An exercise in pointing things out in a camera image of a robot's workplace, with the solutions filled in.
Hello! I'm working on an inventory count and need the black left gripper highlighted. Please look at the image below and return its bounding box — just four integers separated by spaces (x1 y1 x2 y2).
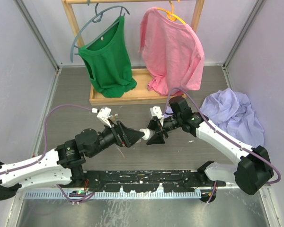
89 118 145 157

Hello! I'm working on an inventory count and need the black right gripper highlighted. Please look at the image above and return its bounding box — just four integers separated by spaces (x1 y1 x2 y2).
144 114 182 145

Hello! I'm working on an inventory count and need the white pill bottle cap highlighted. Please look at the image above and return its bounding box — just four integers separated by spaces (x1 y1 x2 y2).
139 129 149 140

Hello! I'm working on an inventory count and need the white capped pill bottle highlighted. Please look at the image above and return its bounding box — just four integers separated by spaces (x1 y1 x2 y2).
147 129 155 140

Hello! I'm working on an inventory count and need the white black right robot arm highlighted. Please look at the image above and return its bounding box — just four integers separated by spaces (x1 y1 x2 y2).
140 96 274 195

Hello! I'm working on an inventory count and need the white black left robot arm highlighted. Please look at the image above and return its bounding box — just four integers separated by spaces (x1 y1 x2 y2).
0 121 145 201

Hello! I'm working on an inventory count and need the clear bottle of yellow capsules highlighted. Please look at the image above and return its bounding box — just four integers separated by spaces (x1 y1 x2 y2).
112 113 119 120

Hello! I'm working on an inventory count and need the wooden clothes rack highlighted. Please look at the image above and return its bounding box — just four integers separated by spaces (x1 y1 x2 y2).
62 0 204 105

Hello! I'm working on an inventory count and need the pink t-shirt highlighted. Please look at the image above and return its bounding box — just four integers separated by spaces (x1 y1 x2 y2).
139 7 205 96

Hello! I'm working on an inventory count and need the lavender crumpled cloth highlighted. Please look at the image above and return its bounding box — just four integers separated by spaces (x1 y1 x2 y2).
164 87 265 147

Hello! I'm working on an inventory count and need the green t-shirt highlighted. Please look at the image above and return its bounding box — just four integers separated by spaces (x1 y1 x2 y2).
78 16 137 98

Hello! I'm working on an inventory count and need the yellow clothes hanger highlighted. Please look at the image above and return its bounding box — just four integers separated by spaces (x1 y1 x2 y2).
156 1 186 24

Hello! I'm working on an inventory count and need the grey-blue clothes hanger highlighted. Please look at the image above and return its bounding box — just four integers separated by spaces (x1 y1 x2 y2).
64 0 130 63

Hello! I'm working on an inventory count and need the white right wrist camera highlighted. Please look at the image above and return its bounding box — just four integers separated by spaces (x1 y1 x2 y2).
150 106 164 119

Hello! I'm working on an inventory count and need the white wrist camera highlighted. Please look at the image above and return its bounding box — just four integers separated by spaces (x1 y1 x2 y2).
150 106 164 119
91 107 112 128

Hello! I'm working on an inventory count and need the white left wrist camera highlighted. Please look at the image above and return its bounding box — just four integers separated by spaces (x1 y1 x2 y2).
91 107 112 128

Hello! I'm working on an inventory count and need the aluminium frame rail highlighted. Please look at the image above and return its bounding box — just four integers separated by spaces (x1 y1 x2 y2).
13 169 272 190

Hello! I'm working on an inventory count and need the white slotted cable duct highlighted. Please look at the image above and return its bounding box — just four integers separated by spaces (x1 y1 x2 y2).
24 189 202 199

